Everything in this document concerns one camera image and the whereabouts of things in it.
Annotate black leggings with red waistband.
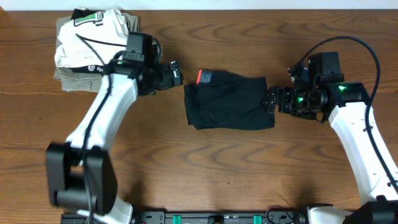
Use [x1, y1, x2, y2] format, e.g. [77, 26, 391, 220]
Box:
[184, 70, 275, 131]

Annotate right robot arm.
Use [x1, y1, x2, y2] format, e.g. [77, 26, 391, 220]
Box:
[264, 82, 397, 223]

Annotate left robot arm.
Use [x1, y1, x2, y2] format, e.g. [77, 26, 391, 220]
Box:
[45, 59, 183, 223]

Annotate white folded t-shirt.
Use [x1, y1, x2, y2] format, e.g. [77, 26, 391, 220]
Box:
[55, 9, 139, 68]

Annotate khaki folded garment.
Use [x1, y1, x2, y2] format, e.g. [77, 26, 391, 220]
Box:
[53, 12, 141, 93]

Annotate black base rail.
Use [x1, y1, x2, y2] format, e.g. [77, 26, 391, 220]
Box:
[60, 210, 307, 224]

